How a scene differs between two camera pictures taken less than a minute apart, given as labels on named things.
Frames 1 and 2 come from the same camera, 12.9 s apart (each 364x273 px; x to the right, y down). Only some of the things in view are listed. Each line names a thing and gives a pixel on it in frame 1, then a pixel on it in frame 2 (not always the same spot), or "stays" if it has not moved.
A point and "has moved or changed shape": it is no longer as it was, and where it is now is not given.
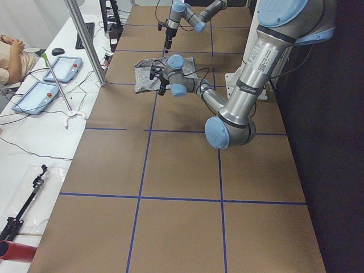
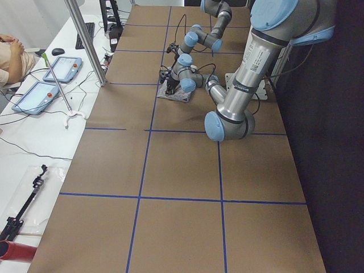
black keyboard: [90, 28] stays
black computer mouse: [57, 52] stays
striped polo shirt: [142, 72] has moved or changed shape
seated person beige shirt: [15, 63] stays
